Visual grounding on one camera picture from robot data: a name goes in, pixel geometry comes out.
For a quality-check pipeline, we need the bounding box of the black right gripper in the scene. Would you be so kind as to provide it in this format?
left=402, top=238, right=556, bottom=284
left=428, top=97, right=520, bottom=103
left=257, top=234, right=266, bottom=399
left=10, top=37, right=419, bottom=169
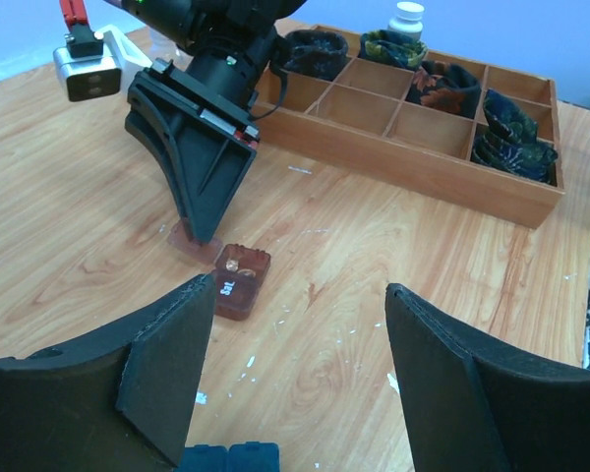
left=125, top=58, right=260, bottom=243

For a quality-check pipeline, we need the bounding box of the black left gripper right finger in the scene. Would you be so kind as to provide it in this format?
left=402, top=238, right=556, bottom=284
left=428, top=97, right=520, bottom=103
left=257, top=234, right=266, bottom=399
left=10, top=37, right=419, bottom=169
left=384, top=283, right=590, bottom=471

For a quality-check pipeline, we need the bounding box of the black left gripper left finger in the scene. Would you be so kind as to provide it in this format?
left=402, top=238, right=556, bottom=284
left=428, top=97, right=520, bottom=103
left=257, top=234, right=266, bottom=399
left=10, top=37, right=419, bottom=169
left=0, top=274, right=215, bottom=471

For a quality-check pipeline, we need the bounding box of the red pill organizer box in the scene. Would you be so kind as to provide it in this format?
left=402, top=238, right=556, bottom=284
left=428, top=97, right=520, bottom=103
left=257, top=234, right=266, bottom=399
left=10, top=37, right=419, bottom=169
left=167, top=219, right=271, bottom=322

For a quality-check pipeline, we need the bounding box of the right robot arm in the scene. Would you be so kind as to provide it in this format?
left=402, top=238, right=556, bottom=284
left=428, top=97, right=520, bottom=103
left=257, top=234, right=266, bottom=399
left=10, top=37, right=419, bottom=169
left=122, top=1, right=302, bottom=244

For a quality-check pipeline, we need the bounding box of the teal pill organizer box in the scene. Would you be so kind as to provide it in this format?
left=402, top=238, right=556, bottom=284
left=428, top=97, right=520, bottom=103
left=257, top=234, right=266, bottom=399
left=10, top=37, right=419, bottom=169
left=176, top=442, right=280, bottom=472

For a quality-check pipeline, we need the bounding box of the white pill bottle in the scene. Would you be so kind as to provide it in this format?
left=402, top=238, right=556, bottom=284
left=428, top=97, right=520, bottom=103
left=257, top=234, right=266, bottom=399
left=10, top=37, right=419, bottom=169
left=387, top=1, right=425, bottom=40

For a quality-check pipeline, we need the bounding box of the wooden compartment tray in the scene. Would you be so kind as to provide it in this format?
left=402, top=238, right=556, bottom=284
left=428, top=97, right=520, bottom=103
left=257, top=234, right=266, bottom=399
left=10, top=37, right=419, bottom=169
left=254, top=30, right=564, bottom=228

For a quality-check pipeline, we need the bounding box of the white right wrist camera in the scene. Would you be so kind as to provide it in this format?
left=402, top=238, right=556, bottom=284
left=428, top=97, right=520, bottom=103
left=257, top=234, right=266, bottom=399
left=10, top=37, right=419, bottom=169
left=53, top=24, right=152, bottom=102

